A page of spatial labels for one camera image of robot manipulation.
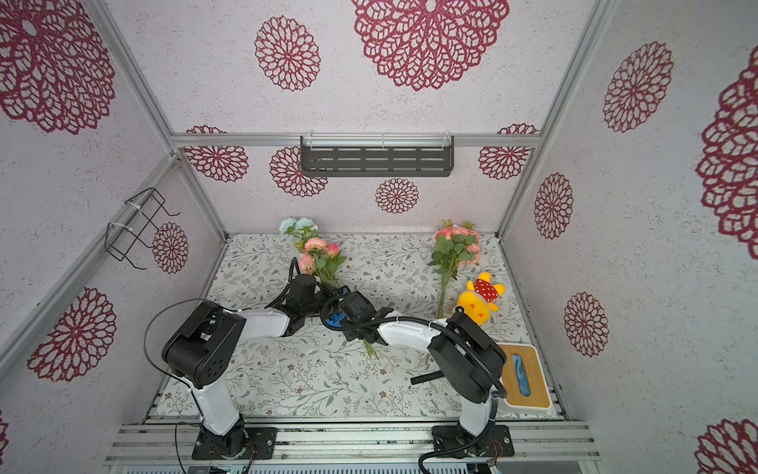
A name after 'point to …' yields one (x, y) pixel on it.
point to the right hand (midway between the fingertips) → (346, 318)
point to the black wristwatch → (426, 377)
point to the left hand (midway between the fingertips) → (353, 291)
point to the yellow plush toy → (477, 300)
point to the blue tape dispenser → (335, 320)
